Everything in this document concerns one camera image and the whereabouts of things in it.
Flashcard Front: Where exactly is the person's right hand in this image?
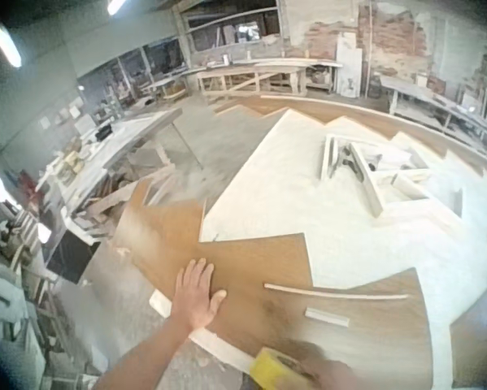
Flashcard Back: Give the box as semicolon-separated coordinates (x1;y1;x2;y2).
302;357;364;390

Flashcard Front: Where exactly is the yellow sanding block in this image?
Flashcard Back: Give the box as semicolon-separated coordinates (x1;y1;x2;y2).
249;346;305;390

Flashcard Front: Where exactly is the white wooden support block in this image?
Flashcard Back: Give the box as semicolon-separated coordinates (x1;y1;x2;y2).
148;290;174;318

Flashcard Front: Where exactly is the white wooden frame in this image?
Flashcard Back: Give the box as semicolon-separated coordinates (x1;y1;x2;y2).
348;140;433;219

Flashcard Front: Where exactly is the black tool box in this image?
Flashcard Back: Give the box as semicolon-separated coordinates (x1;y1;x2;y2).
94;123;114;142

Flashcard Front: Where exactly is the short pale wooden piece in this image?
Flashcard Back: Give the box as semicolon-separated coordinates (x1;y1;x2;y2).
304;307;350;328

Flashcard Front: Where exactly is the black flat panel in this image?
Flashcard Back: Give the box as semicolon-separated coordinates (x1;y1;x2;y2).
45;231;102;285

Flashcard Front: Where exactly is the person's left hand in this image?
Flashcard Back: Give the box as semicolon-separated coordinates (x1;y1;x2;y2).
170;258;228;331

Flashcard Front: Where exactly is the leaning white panel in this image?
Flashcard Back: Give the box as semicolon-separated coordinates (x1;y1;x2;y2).
335;31;365;98

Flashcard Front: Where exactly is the long thin wooden strip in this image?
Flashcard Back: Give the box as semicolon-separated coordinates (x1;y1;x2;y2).
263;283;410;301

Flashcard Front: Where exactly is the white zigzag wooden board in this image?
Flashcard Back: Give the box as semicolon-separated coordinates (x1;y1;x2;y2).
198;107;487;390

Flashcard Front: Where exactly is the white wooden slat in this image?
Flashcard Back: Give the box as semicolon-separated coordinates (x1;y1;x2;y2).
320;134;338;180

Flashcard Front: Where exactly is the white wooden support batten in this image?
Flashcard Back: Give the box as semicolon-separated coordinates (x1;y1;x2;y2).
188;327;257;375

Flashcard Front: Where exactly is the long wooden workbench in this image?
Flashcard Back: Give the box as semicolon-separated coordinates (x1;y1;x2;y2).
194;58;346;98

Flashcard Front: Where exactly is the wall shelf with timber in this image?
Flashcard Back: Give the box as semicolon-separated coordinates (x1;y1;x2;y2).
176;0;287;56

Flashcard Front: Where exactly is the heap of wood offcuts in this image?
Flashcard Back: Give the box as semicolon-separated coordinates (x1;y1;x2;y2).
74;160;177;247

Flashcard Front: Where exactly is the cluttered grey workbench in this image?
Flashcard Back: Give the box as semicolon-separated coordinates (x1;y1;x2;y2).
33;107;206;232

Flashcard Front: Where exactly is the white workshop machine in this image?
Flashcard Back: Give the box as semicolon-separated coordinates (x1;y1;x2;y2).
0;259;39;345

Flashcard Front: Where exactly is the workbench with wood boards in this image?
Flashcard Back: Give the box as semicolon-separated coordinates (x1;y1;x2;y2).
377;74;487;158

